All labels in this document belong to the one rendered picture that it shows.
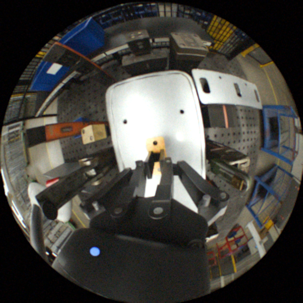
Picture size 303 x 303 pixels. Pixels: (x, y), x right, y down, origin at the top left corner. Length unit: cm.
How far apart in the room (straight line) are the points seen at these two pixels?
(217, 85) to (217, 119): 9
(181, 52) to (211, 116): 18
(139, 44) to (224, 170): 34
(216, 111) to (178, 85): 12
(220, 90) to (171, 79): 13
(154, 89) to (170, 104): 5
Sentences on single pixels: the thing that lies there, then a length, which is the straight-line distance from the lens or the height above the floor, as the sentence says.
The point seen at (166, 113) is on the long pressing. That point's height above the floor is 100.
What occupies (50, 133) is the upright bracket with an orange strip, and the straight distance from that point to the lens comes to 20.
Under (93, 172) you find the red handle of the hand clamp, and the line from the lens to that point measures 24.
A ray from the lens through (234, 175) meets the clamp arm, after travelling 23.
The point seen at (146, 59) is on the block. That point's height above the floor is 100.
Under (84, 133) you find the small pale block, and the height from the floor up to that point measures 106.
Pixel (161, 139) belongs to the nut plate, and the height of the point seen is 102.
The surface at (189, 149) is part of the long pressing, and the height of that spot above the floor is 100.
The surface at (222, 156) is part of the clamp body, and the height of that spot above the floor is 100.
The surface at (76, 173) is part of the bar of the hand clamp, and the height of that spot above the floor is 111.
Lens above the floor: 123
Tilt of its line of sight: 74 degrees down
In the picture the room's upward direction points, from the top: 159 degrees counter-clockwise
